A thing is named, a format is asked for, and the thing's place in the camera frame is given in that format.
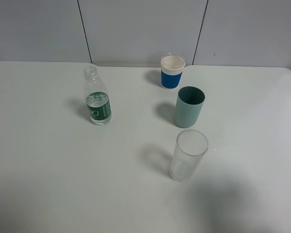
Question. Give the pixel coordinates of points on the clear bottle with green label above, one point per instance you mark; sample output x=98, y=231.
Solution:
x=96, y=97

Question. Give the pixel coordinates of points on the teal green plastic cup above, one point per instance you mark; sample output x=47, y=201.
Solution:
x=188, y=106

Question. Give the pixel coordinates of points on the white cup with blue sleeve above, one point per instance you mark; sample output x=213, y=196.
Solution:
x=172, y=67

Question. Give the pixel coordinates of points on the clear drinking glass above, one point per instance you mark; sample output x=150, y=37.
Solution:
x=191, y=145

